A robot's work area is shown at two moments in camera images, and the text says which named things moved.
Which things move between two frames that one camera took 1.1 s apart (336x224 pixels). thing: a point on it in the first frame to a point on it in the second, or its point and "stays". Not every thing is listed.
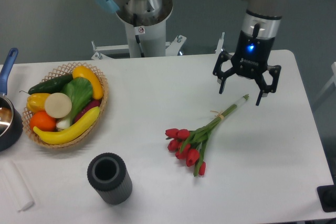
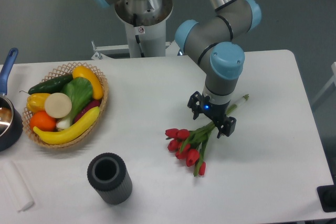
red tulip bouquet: (189, 146) stays
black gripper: (251, 55) to (217, 113)
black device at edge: (327, 195) stays
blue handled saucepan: (11, 129) stays
